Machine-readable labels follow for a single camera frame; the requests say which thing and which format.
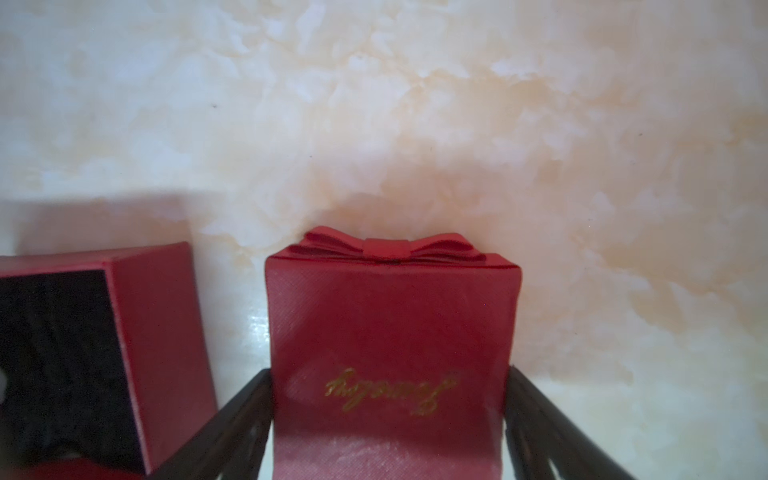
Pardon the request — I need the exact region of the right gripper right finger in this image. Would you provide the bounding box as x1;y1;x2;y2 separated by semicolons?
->
504;366;633;480

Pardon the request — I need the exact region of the red jewelry box base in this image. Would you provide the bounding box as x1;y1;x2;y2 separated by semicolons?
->
1;242;217;479

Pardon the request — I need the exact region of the red jewelry box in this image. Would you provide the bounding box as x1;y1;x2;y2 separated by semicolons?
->
265;227;522;479

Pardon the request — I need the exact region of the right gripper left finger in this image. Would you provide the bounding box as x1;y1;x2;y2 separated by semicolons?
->
149;369;274;480

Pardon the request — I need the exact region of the black foam insert red box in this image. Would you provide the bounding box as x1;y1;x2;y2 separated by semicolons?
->
1;270;145;474

